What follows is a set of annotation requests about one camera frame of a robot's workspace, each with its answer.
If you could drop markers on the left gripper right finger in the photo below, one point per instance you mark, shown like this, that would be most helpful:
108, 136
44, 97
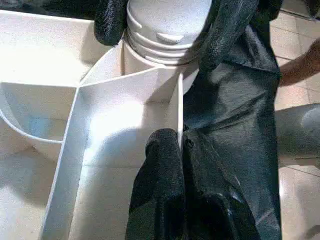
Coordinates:
212, 200

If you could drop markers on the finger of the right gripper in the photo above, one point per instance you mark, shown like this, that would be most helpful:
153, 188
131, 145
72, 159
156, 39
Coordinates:
110, 22
220, 32

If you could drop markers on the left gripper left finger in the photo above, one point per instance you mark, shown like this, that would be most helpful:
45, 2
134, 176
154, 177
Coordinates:
160, 190

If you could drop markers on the white plastic table leg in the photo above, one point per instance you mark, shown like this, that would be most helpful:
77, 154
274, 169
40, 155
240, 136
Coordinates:
167, 20

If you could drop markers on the white plastic table top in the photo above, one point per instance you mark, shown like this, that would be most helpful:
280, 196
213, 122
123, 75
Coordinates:
112, 100

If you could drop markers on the black plastic mat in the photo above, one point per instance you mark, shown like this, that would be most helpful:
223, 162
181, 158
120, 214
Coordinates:
237, 100

